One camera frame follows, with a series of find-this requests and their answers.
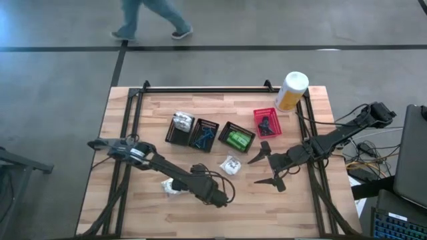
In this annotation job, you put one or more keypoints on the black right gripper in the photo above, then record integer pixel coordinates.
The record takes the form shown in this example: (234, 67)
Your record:
(283, 160)

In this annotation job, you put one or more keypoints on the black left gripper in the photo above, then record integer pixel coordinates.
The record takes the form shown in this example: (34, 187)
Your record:
(188, 183)

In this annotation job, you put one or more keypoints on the green shampoo bottle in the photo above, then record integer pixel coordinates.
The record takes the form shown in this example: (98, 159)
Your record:
(243, 136)
(238, 140)
(233, 144)

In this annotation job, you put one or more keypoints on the dark toiletry tube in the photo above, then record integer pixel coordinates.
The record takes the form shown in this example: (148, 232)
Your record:
(266, 120)
(267, 130)

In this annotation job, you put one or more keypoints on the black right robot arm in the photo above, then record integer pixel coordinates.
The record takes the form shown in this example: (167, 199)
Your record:
(337, 135)

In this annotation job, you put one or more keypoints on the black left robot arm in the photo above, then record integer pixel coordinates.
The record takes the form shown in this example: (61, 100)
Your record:
(160, 165)

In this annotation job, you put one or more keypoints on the black slotted plastic basket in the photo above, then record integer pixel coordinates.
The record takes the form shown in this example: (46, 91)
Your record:
(178, 136)
(211, 144)
(224, 133)

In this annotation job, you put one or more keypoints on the red slotted plastic basket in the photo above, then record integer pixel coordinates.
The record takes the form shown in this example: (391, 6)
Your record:
(263, 115)

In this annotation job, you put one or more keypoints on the white yellow wipes canister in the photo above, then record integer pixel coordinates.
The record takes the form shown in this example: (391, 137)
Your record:
(292, 93)

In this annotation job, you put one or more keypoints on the black power brick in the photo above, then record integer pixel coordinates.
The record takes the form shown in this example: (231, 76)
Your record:
(362, 174)

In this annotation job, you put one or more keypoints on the white paper sheet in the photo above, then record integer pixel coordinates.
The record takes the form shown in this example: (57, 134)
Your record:
(358, 205)

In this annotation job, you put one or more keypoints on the backlit black keyboard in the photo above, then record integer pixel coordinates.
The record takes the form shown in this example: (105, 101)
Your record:
(397, 230)

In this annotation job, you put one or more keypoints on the grey laptop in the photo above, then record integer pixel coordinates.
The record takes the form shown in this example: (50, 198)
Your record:
(412, 156)

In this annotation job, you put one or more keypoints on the grey metal stand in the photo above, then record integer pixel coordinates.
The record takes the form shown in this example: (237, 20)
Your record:
(20, 163)

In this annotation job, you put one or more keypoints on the person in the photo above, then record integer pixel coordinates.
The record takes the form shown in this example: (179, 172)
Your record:
(166, 13)

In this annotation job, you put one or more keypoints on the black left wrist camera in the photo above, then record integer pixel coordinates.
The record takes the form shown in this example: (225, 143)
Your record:
(197, 168)

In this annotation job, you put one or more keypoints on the black metal table frame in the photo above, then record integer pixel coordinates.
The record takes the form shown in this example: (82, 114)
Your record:
(207, 90)

